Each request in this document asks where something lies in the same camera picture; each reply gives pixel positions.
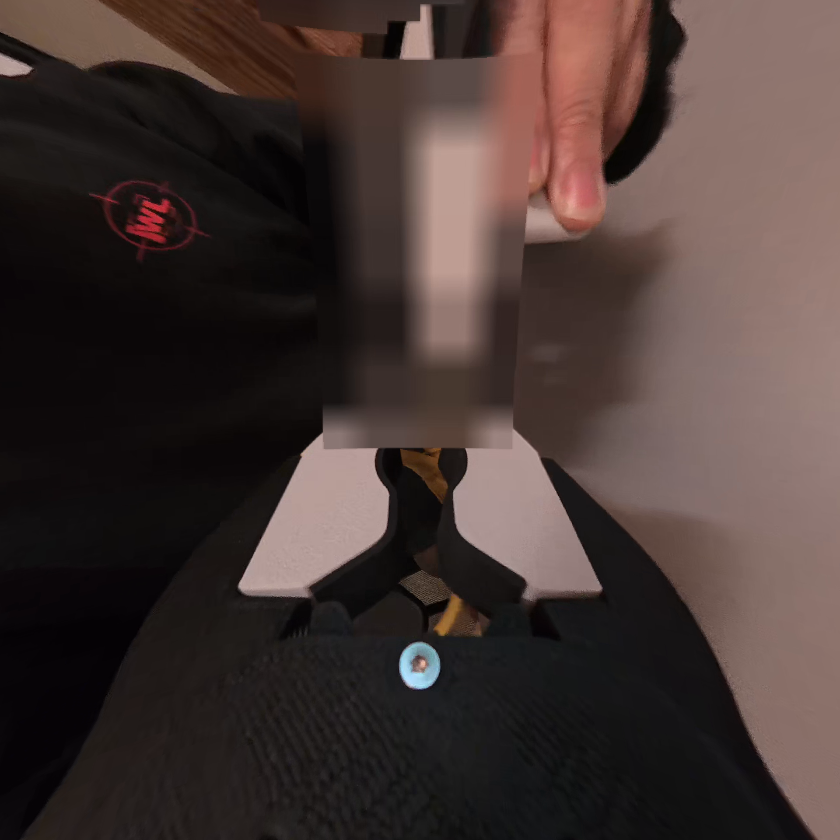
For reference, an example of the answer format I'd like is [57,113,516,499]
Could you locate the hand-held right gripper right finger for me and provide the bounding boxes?
[440,448,605,609]

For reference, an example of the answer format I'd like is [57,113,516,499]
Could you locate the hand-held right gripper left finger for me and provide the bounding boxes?
[238,448,398,616]

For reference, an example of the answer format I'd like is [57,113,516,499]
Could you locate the yellow ethernet cable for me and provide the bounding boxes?
[400,448,490,637]

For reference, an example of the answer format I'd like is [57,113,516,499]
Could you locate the person's left hand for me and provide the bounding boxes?
[527,0,657,234]

